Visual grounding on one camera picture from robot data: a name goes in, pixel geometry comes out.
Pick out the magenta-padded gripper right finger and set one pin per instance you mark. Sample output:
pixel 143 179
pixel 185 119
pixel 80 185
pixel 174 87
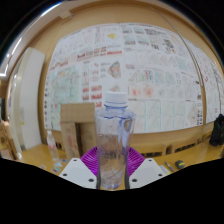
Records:
pixel 147 170

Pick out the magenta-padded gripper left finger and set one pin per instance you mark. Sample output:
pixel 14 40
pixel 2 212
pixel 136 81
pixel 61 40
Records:
pixel 76 170

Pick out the clear plastic bottle white cap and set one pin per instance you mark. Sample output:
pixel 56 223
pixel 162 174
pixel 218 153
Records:
pixel 113 140

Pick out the small water bottle red label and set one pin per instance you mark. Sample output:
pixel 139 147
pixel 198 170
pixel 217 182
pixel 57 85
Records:
pixel 52 146

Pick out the rectangular colourful card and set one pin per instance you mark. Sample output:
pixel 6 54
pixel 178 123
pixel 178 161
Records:
pixel 57 165

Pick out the dark pen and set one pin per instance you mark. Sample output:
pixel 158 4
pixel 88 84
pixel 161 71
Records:
pixel 169 166

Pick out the black yellow tape measure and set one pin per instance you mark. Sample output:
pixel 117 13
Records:
pixel 180 164

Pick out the brown cardboard box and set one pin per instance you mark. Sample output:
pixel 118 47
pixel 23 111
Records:
pixel 75 116

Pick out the wooden chair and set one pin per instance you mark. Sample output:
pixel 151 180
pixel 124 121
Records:
pixel 8 140

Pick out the black bag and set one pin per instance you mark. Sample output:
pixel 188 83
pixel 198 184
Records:
pixel 218 131

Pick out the large printed wall poster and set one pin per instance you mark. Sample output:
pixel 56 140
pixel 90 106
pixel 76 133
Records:
pixel 150 66

